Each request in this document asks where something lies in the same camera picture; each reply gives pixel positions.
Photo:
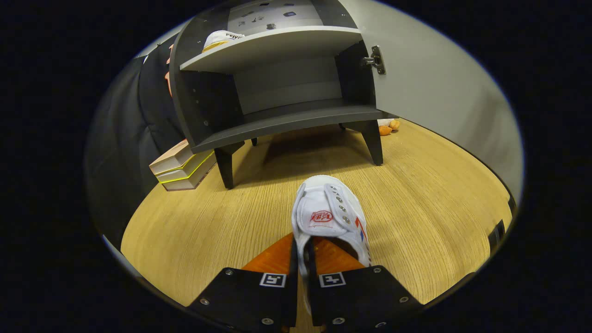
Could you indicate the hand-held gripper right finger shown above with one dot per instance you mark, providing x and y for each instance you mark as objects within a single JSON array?
[{"x": 312, "y": 296}]

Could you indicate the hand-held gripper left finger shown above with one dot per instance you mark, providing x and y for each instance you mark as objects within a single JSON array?
[{"x": 294, "y": 296}]

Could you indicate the white canvas shoe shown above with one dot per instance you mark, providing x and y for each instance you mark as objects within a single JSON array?
[
  {"x": 219, "y": 39},
  {"x": 323, "y": 203}
]

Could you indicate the dark grey shoe cabinet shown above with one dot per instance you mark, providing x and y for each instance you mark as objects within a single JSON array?
[{"x": 286, "y": 120}]

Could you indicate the metal door hinge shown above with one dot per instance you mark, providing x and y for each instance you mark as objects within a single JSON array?
[{"x": 377, "y": 60}]

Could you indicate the beige book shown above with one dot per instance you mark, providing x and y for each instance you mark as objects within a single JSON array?
[{"x": 189, "y": 182}]

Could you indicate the yellow edged book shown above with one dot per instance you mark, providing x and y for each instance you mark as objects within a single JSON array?
[{"x": 185, "y": 172}]

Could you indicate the white and orange plush toy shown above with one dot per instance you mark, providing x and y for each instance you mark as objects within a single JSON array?
[{"x": 385, "y": 130}]

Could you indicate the small dark object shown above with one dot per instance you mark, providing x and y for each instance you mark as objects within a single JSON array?
[{"x": 496, "y": 236}]

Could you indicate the black backdrop cloth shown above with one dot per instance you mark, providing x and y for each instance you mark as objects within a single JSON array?
[{"x": 120, "y": 138}]

